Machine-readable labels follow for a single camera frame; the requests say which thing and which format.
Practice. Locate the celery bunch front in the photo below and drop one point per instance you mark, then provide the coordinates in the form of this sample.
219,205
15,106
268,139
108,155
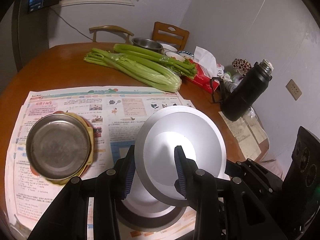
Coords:
143,70

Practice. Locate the wall power outlet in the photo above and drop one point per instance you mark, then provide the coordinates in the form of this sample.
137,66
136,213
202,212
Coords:
293,89

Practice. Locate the celery bunch rear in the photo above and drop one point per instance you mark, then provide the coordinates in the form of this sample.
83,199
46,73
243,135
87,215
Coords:
184,68

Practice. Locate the paper sheet right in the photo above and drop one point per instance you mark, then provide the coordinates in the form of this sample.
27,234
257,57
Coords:
248,132

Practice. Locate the black thermos bottle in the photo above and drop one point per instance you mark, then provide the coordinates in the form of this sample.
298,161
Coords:
254,83

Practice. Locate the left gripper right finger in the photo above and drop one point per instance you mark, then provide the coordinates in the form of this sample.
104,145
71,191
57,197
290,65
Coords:
190,182

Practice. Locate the wooden slat back chair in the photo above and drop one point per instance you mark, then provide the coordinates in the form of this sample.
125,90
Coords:
170,34

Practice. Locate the small steel bowl far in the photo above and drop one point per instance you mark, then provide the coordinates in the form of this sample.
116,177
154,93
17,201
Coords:
147,44

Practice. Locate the blue box on shelf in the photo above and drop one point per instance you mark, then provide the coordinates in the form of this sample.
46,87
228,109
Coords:
35,5

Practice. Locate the yellow shell shaped plate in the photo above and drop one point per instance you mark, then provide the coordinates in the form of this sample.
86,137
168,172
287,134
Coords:
90,158

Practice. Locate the celery bunch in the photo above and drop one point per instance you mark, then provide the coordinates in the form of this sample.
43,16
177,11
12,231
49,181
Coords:
143,70
184,68

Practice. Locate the grey refrigerator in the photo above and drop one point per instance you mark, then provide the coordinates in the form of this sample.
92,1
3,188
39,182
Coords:
24,35

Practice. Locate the large steel bowl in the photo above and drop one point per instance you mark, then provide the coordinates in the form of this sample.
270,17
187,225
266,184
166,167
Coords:
141,223

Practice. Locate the red tissue box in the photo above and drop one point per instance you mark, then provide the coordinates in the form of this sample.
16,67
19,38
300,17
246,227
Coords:
207,68

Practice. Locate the shallow steel plate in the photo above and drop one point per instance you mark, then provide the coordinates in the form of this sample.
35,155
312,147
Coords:
56,146

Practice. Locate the curved wooden chair far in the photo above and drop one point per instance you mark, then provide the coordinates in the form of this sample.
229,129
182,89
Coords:
114,29

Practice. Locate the white blue ceramic bowl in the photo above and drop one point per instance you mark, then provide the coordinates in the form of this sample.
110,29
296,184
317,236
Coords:
180,55

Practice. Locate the instant noodle cup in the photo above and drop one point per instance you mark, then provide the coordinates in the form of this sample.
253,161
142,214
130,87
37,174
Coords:
168,139
142,203

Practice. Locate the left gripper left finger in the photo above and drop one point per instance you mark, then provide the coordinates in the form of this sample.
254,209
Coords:
125,171

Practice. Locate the newspaper mat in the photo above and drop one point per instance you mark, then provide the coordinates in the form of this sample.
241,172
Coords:
115,113

